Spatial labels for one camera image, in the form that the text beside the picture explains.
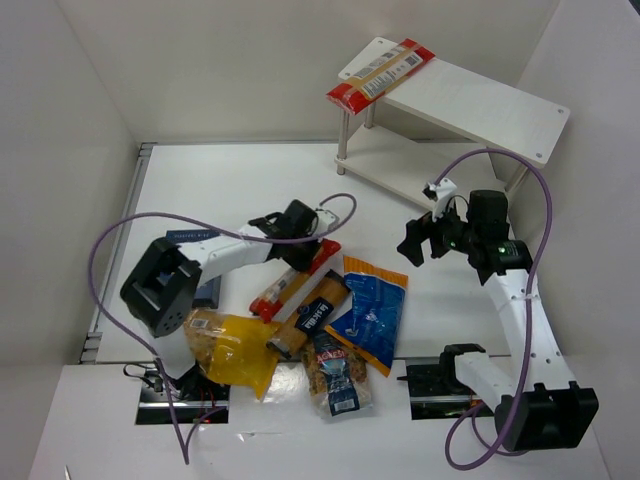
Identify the red spaghetti bag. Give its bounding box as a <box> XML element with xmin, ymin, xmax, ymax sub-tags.
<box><xmin>326</xmin><ymin>38</ymin><xmax>436</xmax><ymax>115</ymax></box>
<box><xmin>249</xmin><ymin>239</ymin><xmax>342</xmax><ymax>323</ymax></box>

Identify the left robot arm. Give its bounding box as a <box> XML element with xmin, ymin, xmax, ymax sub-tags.
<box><xmin>120</xmin><ymin>200</ymin><xmax>339</xmax><ymax>388</ymax></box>

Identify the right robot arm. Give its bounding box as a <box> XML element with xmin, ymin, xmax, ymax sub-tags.
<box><xmin>397</xmin><ymin>184</ymin><xmax>599</xmax><ymax>454</ymax></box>

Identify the blue orange pasta bag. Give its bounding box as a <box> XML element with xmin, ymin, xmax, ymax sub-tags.
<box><xmin>325</xmin><ymin>256</ymin><xmax>408</xmax><ymax>376</ymax></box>

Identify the white two-tier shelf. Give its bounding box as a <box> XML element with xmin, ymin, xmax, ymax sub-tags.
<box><xmin>335</xmin><ymin>59</ymin><xmax>570</xmax><ymax>209</ymax></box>

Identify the blue Barilla pasta box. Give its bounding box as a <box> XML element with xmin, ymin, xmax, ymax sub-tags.
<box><xmin>165</xmin><ymin>229</ymin><xmax>222</xmax><ymax>309</ymax></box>

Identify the red spaghetti bag on shelf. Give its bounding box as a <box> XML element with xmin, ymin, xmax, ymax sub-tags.
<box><xmin>326</xmin><ymin>38</ymin><xmax>436</xmax><ymax>115</ymax></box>

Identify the yellow fusilli pasta bag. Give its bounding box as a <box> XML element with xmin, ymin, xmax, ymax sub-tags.
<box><xmin>184</xmin><ymin>309</ymin><xmax>280</xmax><ymax>400</ymax></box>

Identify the Agnesi fusilli pasta bag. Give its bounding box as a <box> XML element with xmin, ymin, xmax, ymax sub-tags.
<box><xmin>300</xmin><ymin>331</ymin><xmax>373</xmax><ymax>419</ymax></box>

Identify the dark label spaghetti bag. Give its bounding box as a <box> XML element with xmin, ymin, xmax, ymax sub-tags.
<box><xmin>266</xmin><ymin>270</ymin><xmax>350</xmax><ymax>359</ymax></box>

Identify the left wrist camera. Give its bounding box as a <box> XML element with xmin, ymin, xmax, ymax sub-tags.
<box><xmin>313</xmin><ymin>208</ymin><xmax>340</xmax><ymax>236</ymax></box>

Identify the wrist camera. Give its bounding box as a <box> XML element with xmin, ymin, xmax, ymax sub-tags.
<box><xmin>423</xmin><ymin>178</ymin><xmax>457</xmax><ymax>222</ymax></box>
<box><xmin>313</xmin><ymin>208</ymin><xmax>340</xmax><ymax>236</ymax></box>

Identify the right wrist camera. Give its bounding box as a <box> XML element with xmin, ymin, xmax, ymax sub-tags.
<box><xmin>423</xmin><ymin>178</ymin><xmax>457</xmax><ymax>222</ymax></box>

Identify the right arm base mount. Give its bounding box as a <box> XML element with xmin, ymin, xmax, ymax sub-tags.
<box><xmin>397</xmin><ymin>357</ymin><xmax>480</xmax><ymax>420</ymax></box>

